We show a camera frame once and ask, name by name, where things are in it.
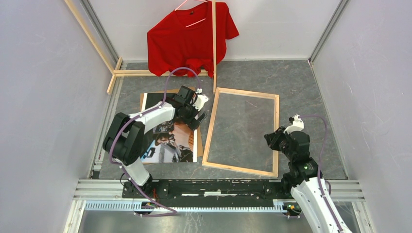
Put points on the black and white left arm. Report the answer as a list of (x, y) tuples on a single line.
[(165, 131)]

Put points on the wooden clothes rack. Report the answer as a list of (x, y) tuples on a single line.
[(116, 70)]

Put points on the aluminium rail frame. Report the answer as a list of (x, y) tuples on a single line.
[(221, 195)]

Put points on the pink clothes hanger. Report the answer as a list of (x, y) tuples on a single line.
[(193, 16)]

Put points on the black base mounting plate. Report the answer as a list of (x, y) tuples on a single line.
[(168, 189)]

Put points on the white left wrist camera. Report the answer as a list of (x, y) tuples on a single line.
[(200, 99)]

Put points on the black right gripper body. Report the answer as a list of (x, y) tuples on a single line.
[(280, 141)]

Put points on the left aluminium corner post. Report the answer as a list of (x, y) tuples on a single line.
[(86, 4)]

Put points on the aluminium corner post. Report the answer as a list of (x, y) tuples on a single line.
[(328, 30), (86, 4)]

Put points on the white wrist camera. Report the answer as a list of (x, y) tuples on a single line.
[(296, 124), (200, 99)]

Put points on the red t-shirt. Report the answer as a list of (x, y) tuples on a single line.
[(186, 51)]

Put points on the brown cardboard backing board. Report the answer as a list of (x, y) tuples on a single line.
[(199, 141)]

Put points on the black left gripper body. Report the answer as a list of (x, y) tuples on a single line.
[(190, 112)]

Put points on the light wooden picture frame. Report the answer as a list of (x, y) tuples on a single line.
[(238, 121)]

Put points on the right aluminium corner post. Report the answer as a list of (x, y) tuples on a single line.
[(328, 30)]

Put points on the printed photo with white border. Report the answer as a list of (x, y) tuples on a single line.
[(170, 141)]

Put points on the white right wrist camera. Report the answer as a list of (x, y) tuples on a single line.
[(296, 124)]

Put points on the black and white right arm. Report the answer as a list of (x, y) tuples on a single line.
[(309, 180)]

